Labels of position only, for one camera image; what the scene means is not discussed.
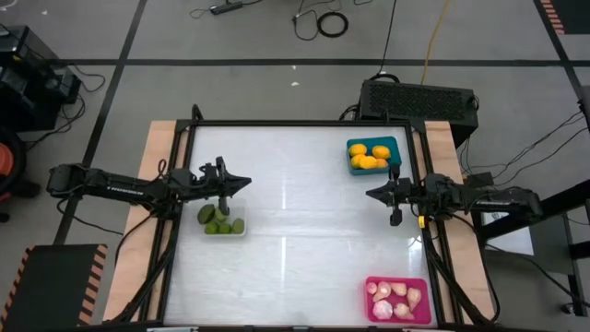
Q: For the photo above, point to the large dark green avocado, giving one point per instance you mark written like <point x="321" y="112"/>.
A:
<point x="206" y="214"/>

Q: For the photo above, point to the black mat orange striped edge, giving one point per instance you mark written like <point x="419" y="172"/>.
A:
<point x="574" y="14"/>
<point x="50" y="286"/>

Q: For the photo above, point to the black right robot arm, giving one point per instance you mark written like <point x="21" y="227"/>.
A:
<point x="498" y="200"/>

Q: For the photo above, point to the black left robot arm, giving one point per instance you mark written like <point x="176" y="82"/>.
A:
<point x="124" y="186"/>

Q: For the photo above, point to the teal plastic basket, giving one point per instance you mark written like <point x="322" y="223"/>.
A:
<point x="369" y="172"/>

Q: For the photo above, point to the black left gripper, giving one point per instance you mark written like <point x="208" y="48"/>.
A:
<point x="207" y="182"/>

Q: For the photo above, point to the black metal stand frame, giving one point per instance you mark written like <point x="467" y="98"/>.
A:
<point x="553" y="205"/>

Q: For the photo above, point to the black equipment cart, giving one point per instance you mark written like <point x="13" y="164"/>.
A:
<point x="27" y="92"/>

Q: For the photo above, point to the orange and black round device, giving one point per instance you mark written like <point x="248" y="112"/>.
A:
<point x="4" y="161"/>

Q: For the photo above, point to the pink plastic basket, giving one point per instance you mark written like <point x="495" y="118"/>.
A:
<point x="425" y="317"/>

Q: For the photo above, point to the clear plastic basket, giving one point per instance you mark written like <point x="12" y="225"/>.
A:
<point x="242" y="212"/>

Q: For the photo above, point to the light wooden board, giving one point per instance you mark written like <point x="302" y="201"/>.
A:
<point x="129" y="276"/>
<point x="438" y="138"/>

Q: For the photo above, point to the black power strip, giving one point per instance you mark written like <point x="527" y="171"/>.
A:
<point x="227" y="7"/>

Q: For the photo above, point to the white paper sheet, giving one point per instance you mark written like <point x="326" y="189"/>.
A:
<point x="516" y="245"/>

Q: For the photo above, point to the black computer case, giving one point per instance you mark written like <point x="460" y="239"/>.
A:
<point x="415" y="99"/>

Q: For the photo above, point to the black metal table frame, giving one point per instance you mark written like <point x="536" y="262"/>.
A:
<point x="299" y="123"/>

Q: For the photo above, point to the small round green lime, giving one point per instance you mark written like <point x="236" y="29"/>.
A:
<point x="238" y="226"/>
<point x="225" y="228"/>
<point x="212" y="228"/>

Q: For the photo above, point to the oval green lime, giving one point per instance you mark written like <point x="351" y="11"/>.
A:
<point x="217" y="216"/>

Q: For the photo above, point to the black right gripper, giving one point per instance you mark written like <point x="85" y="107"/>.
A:
<point x="405" y="193"/>

